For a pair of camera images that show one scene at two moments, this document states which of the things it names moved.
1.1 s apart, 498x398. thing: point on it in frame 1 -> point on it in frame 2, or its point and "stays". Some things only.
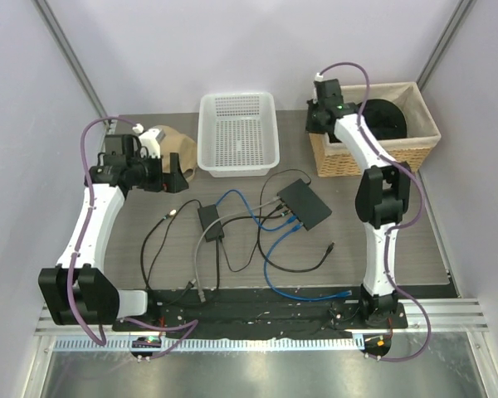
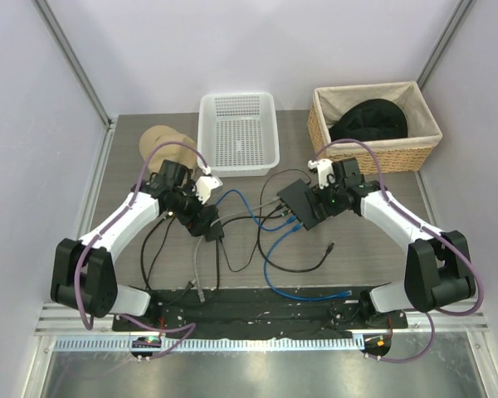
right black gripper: (310, 105) -> (322, 196)
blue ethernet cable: (291, 220) stays
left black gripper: (175, 182) -> (195, 225)
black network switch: (304, 204) stays
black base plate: (258, 310) stays
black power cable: (266, 181) stays
